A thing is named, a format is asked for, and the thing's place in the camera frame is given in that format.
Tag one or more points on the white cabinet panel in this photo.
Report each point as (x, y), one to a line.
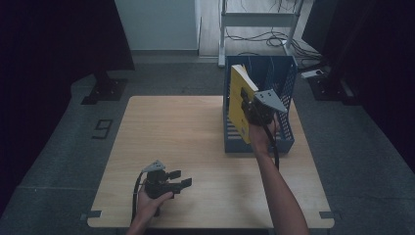
(158, 24)

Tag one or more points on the black stand base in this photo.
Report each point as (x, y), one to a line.
(329, 89)
(106, 90)

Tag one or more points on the person's right hand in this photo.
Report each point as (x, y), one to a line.
(261, 135)

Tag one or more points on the dark curtain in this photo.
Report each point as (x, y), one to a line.
(381, 58)
(49, 49)

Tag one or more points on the white power strip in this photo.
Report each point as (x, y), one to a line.
(311, 73)

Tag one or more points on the white metal desk frame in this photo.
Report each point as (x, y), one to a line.
(257, 19)

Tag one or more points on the blue perforated file rack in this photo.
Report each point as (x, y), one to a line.
(287, 81)

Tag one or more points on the yellow book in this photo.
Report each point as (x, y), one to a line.
(235, 107)

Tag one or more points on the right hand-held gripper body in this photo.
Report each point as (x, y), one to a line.
(262, 111)

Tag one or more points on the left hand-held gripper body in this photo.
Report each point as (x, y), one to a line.
(157, 185)

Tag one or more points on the person's left hand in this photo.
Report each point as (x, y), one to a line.
(148, 205)

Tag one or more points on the grey tape strip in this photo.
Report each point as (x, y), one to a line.
(91, 214)
(329, 215)

